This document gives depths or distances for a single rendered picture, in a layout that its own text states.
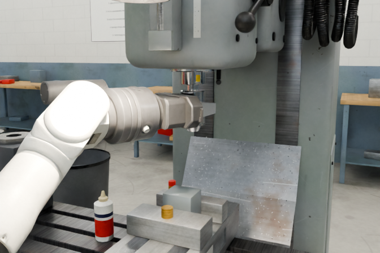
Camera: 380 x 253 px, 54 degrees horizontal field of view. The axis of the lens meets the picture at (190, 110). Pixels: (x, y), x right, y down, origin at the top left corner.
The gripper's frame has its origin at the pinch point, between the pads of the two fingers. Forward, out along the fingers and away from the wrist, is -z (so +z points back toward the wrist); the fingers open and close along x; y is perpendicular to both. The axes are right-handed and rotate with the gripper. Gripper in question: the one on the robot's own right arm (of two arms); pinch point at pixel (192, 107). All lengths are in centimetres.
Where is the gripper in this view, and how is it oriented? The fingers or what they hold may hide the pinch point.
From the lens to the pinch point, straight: 69.4
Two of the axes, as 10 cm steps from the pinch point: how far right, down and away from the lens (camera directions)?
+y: -0.1, 9.9, 1.4
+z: -7.5, 0.8, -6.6
